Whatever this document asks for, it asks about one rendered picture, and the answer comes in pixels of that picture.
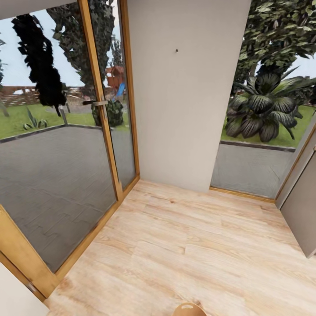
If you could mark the trash can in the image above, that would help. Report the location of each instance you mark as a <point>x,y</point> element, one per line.
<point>194,311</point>

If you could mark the door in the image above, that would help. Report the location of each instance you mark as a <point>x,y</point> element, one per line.
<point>68,135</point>

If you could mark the fixed window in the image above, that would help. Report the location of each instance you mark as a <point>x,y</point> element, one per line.
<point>271,114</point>

